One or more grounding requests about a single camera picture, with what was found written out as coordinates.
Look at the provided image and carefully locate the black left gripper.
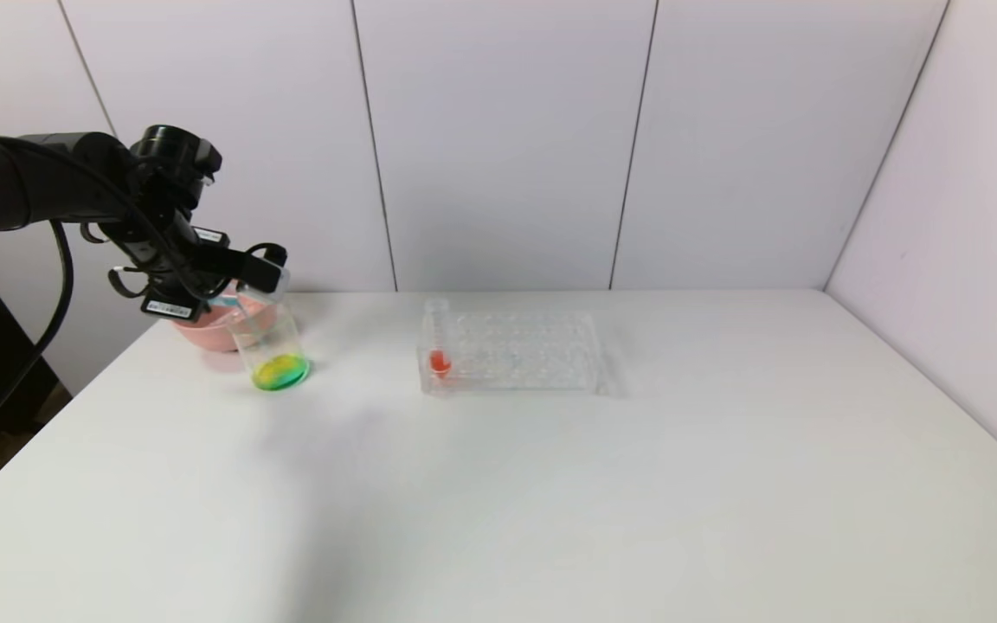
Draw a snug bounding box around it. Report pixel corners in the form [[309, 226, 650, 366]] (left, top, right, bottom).
[[139, 209, 239, 322]]

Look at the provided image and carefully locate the clear glass beaker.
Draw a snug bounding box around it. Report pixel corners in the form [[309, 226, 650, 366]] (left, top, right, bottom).
[[228, 294, 312, 392]]

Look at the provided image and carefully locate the test tube with red pigment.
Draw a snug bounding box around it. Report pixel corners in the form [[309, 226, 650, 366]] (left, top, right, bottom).
[[423, 298, 453, 380]]

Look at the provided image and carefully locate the clear acrylic test tube rack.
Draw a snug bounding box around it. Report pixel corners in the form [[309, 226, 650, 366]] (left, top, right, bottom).
[[417, 308, 605, 395]]

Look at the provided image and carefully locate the pink bowl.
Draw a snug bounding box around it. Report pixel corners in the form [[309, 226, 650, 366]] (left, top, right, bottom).
[[172, 292, 281, 353]]

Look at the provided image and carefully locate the black furniture piece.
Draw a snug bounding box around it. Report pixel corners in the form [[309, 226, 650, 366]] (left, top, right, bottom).
[[0, 260, 61, 438]]

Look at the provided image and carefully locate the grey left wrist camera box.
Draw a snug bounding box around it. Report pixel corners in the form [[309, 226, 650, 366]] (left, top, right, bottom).
[[235, 265, 293, 305]]

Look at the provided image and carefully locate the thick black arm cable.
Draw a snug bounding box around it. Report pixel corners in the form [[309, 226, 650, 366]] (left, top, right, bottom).
[[0, 111, 205, 299]]

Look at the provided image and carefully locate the black hanging cable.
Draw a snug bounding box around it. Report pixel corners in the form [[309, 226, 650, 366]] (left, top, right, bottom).
[[0, 220, 76, 456]]

